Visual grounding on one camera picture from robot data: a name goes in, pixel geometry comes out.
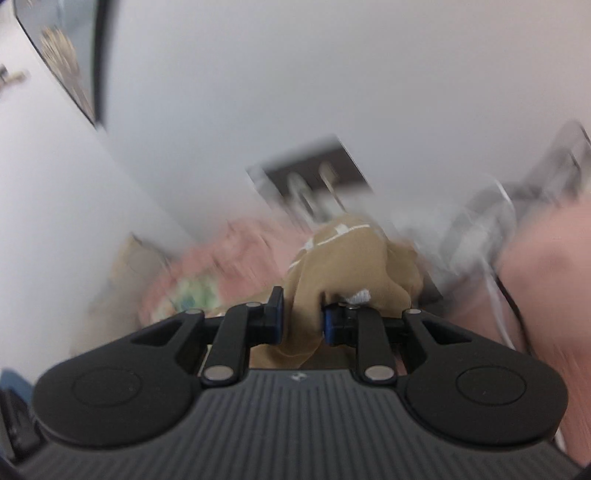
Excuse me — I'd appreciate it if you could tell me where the dark wall panel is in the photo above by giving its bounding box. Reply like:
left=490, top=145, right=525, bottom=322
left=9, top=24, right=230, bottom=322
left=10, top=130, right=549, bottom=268
left=247, top=135, right=375, bottom=209

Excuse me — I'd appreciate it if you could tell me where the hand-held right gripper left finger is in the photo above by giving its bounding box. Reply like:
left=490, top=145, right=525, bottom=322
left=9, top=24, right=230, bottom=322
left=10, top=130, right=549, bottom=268
left=130, top=286, right=285, bottom=387

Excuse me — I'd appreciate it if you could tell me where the pink fuzzy blanket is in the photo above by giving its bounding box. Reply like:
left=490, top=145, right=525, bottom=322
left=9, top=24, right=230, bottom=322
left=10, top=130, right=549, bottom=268
left=139, top=217, right=315, bottom=325

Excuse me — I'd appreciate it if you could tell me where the white charger plug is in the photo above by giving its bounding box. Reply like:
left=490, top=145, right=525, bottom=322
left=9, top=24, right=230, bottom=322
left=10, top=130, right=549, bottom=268
left=318, top=162, right=345, bottom=206
left=286, top=172, right=320, bottom=223

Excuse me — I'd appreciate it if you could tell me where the framed wall picture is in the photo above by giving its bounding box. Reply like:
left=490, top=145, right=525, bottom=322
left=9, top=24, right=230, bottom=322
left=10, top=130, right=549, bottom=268
left=13, top=0, right=114, bottom=128

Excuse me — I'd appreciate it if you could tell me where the green cartoon blanket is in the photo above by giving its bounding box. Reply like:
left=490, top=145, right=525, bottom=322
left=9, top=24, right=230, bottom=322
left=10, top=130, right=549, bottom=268
left=168, top=272, right=227, bottom=315

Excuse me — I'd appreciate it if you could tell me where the grey pillow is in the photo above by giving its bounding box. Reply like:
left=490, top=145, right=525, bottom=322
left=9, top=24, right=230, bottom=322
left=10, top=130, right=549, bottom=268
left=76, top=233, right=172, bottom=356

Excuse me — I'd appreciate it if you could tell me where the black cable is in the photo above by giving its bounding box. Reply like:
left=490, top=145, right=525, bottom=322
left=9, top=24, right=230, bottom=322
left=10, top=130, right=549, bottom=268
left=496, top=270, right=530, bottom=345

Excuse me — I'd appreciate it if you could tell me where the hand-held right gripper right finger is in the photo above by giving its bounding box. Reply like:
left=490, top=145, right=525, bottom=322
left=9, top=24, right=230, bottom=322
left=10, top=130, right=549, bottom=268
left=322, top=302, right=463, bottom=385

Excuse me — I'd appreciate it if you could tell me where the grey blurred object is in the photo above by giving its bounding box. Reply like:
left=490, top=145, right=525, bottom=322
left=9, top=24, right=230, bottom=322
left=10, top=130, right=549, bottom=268
left=438, top=119, right=591, bottom=278

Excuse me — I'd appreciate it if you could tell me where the tan garment white print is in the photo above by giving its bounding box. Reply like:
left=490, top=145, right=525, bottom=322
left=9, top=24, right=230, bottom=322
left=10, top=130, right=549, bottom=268
left=252, top=213, right=424, bottom=370

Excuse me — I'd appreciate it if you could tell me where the small dark wall fixture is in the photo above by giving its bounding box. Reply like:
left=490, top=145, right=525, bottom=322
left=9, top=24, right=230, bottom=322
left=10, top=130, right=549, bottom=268
left=0, top=65, right=30, bottom=96

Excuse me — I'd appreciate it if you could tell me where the pale pink blurred surface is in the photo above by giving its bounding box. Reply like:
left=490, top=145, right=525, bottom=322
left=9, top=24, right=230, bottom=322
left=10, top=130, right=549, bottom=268
left=443, top=203, right=591, bottom=467

